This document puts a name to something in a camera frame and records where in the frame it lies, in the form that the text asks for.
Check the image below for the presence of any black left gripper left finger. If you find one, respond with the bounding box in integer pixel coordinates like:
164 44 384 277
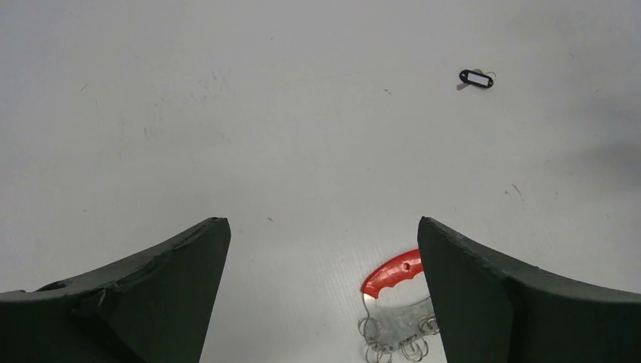
1 218 231 362

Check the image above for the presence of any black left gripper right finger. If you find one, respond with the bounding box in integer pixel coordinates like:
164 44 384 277
417 217 640 362

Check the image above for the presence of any red-handled metal key holder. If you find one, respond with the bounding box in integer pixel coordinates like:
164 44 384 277
358 249 439 362

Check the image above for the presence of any black key tag with key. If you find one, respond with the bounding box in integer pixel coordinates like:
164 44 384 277
456 69 494 91

